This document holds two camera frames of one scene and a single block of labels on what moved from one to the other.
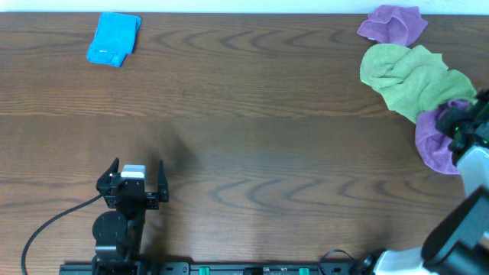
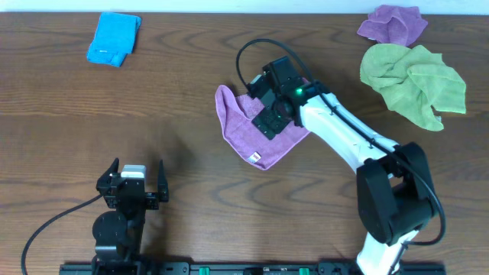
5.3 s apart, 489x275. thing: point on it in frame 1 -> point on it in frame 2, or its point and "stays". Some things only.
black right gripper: x=445 y=121 -> x=264 y=121
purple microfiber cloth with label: x=432 y=144 -> x=236 y=114
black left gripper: x=109 y=185 stays
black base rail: x=212 y=268 stays
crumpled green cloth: x=413 y=80 stays
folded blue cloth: x=115 y=36 stays
